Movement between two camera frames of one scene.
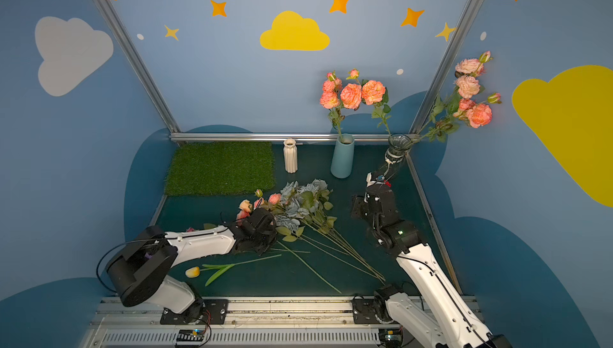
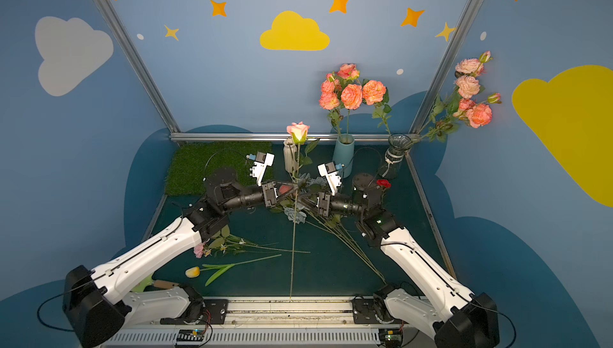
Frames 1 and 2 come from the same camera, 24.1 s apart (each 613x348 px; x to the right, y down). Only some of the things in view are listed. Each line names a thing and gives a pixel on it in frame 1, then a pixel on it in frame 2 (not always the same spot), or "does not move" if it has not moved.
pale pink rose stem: [468, 82] does not move
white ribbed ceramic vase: [290, 155] does not move
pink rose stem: [330, 100] does not move
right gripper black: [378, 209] to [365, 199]
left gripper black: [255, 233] to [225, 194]
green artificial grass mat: [220, 168] does not move
